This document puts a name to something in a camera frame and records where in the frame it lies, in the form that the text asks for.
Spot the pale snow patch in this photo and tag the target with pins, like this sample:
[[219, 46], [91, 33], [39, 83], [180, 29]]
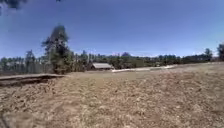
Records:
[[140, 69]]

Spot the pale dirt road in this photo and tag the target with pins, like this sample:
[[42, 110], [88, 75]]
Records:
[[23, 77]]

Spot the wood of trees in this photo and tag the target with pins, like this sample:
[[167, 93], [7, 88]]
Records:
[[150, 60]]

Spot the wooden barn with grey roof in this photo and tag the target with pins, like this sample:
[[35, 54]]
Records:
[[101, 66]]

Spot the dry brown grass field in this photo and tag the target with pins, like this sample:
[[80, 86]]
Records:
[[140, 100]]

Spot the tall pine tree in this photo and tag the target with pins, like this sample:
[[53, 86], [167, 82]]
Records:
[[59, 50]]

